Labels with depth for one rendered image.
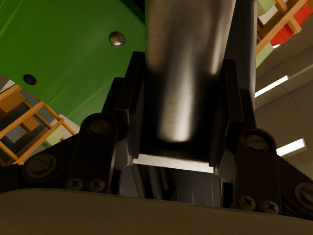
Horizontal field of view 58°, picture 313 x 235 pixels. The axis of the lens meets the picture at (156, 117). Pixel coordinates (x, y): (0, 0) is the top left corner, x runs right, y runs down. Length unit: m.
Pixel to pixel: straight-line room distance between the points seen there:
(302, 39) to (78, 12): 9.57
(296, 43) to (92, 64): 9.56
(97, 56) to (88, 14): 0.03
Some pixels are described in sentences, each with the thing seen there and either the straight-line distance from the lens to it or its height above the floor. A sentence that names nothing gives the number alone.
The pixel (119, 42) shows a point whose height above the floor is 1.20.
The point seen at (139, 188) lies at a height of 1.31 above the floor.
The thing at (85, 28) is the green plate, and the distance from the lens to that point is 0.20.
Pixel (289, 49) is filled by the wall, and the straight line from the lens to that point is 9.75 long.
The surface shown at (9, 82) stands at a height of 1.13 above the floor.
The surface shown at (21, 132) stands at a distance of 6.30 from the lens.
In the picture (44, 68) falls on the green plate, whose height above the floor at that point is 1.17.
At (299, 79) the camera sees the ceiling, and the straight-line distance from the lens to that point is 7.86.
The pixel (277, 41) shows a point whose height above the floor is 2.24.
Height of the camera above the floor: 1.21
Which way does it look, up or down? 14 degrees up
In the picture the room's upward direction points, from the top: 138 degrees clockwise
